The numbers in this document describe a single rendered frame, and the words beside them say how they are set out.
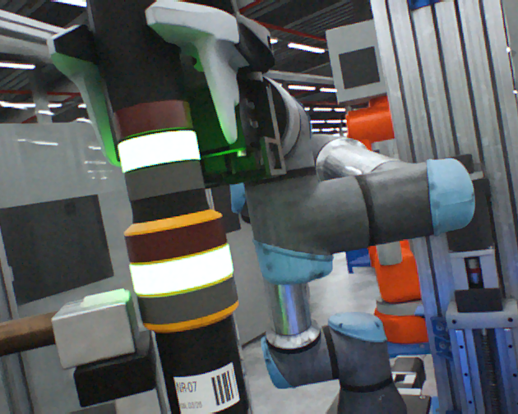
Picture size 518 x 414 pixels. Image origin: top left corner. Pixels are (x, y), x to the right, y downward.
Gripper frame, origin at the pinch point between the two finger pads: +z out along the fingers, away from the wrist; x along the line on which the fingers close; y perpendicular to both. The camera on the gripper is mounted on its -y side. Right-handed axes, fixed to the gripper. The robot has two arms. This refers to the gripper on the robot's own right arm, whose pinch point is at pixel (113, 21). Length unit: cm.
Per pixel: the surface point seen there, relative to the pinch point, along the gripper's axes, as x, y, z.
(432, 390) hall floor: -26, 166, -306
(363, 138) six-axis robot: -10, -16, -409
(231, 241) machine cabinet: 134, 57, -432
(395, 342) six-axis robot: -7, 162, -390
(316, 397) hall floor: 54, 166, -309
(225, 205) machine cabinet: 133, 21, -433
